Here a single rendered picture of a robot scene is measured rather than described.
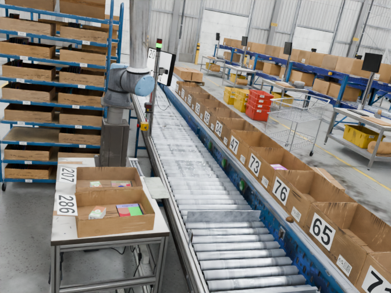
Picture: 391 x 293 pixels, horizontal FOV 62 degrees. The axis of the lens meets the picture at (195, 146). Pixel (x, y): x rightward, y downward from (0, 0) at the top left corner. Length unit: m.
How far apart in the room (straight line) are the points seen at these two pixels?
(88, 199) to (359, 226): 1.47
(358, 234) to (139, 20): 1.70
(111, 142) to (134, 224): 0.81
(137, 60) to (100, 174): 0.77
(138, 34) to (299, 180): 1.35
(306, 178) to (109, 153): 1.36
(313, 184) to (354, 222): 0.39
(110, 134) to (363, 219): 1.65
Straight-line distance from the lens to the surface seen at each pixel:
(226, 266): 1.66
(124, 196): 1.96
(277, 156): 2.50
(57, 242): 1.72
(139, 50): 2.10
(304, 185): 2.21
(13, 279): 2.69
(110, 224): 1.70
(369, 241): 1.91
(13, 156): 3.61
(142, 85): 2.11
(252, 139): 2.82
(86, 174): 2.22
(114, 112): 2.33
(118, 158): 2.41
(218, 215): 1.95
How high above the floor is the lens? 1.76
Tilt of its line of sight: 19 degrees down
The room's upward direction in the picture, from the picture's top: 9 degrees clockwise
